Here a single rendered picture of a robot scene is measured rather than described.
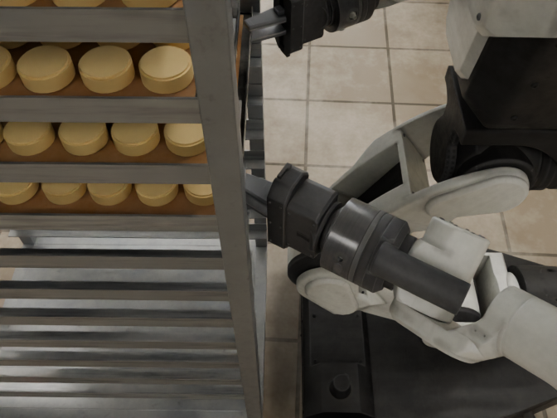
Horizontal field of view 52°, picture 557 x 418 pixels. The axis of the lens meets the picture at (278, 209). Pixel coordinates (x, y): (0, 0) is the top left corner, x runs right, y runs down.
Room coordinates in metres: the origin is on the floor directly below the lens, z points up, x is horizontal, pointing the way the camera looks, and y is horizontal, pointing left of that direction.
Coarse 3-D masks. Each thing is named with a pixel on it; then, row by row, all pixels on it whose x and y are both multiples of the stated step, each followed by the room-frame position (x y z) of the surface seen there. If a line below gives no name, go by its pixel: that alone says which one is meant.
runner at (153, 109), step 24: (0, 96) 0.37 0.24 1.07; (24, 96) 0.37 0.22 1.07; (48, 96) 0.37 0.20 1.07; (72, 96) 0.37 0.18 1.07; (96, 96) 0.37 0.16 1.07; (120, 96) 0.37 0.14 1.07; (144, 96) 0.37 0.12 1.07; (0, 120) 0.37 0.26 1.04; (24, 120) 0.37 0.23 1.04; (48, 120) 0.37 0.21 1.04; (72, 120) 0.37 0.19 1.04; (96, 120) 0.37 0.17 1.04; (120, 120) 0.37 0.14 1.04; (144, 120) 0.37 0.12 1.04; (168, 120) 0.37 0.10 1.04; (192, 120) 0.37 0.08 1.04
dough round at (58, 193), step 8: (48, 184) 0.42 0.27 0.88; (56, 184) 0.42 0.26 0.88; (64, 184) 0.42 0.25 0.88; (72, 184) 0.42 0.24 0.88; (80, 184) 0.42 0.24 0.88; (48, 192) 0.41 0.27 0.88; (56, 192) 0.41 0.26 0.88; (64, 192) 0.41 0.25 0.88; (72, 192) 0.41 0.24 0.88; (80, 192) 0.41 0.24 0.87; (56, 200) 0.40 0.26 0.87; (64, 200) 0.40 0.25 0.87; (72, 200) 0.41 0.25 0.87
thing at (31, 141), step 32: (0, 128) 0.43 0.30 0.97; (32, 128) 0.43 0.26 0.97; (64, 128) 0.43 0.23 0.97; (96, 128) 0.43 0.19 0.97; (128, 128) 0.43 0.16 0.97; (160, 128) 0.44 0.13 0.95; (192, 128) 0.43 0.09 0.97; (0, 160) 0.40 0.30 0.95; (32, 160) 0.40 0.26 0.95; (64, 160) 0.40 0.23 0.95; (96, 160) 0.40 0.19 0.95; (128, 160) 0.40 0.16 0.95; (160, 160) 0.40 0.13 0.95; (192, 160) 0.40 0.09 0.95
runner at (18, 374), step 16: (0, 368) 0.40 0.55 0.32; (16, 368) 0.40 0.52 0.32; (32, 368) 0.40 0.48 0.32; (48, 368) 0.40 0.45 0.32; (64, 368) 0.40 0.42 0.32; (80, 368) 0.40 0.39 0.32; (192, 384) 0.37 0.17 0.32; (208, 384) 0.37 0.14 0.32; (224, 384) 0.37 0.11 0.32; (240, 384) 0.37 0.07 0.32
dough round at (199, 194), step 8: (184, 184) 0.42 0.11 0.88; (192, 184) 0.42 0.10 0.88; (200, 184) 0.42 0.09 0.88; (208, 184) 0.42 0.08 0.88; (192, 192) 0.41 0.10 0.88; (200, 192) 0.41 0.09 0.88; (208, 192) 0.41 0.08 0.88; (192, 200) 0.40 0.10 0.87; (200, 200) 0.40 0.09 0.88; (208, 200) 0.40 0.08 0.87
